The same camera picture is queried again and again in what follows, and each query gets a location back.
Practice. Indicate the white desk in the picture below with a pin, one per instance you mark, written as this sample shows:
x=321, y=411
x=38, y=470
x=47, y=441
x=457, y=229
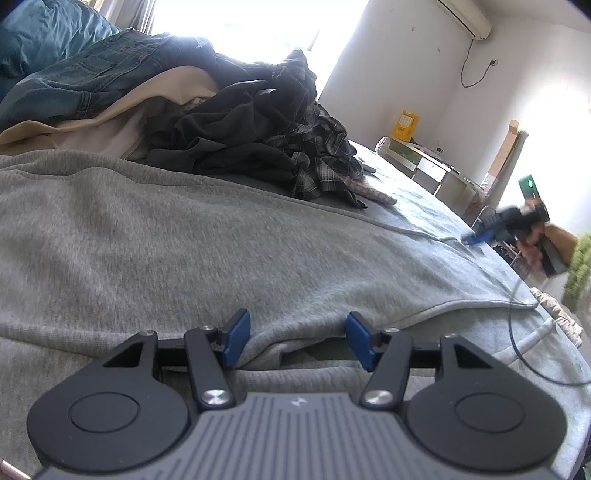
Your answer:
x=429, y=168

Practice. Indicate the plaid shirt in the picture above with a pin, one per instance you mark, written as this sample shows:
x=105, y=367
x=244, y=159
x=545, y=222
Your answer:
x=323, y=152

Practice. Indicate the blue denim jeans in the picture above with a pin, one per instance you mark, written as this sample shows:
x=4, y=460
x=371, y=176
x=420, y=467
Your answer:
x=92, y=78

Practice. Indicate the grey curtain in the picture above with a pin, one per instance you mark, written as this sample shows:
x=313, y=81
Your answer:
x=129, y=16

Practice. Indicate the cream knit sweater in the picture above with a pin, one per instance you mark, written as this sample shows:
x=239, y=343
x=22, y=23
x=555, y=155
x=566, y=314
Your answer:
x=374, y=191

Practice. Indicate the white air conditioner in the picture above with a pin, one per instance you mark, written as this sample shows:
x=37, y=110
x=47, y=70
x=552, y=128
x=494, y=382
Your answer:
x=466, y=16

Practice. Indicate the person's right hand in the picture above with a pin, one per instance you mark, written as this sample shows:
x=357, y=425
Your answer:
x=533, y=251

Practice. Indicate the grey hoodie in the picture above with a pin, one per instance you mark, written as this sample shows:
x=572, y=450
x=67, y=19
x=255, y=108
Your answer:
x=184, y=240

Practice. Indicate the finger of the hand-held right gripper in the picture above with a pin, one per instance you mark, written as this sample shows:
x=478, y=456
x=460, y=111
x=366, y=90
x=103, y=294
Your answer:
x=496, y=218
x=485, y=233

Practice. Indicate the beige jacket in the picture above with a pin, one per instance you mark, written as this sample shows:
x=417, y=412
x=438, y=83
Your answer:
x=92, y=131

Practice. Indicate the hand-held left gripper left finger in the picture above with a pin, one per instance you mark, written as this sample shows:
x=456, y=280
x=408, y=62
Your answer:
x=238, y=337

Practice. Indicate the tall cardboard panel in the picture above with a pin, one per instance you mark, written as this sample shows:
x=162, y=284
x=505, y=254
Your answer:
x=505, y=152

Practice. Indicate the black jacket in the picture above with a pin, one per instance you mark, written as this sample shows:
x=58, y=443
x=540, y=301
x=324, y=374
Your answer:
x=231, y=129

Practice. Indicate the small white fan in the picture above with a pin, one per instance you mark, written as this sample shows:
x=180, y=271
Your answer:
x=383, y=145

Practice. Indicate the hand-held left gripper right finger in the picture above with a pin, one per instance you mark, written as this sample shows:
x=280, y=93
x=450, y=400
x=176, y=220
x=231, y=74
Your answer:
x=360, y=339

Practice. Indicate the yellow box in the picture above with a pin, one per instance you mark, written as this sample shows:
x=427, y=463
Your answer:
x=405, y=125

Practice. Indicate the window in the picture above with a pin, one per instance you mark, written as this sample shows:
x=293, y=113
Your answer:
x=258, y=37

